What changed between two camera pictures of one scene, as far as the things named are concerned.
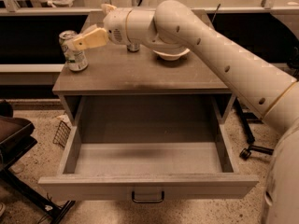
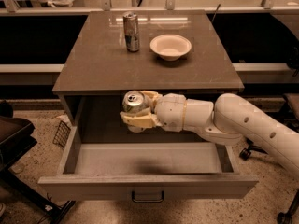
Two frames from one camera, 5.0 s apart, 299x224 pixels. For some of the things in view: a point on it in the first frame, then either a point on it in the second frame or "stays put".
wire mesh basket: [61, 136] stays put
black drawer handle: [148, 201] stays put
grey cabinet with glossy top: [139, 84] stays put
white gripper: [114, 26] -> [170, 110]
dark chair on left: [16, 139] stays put
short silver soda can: [77, 59] -> [135, 102]
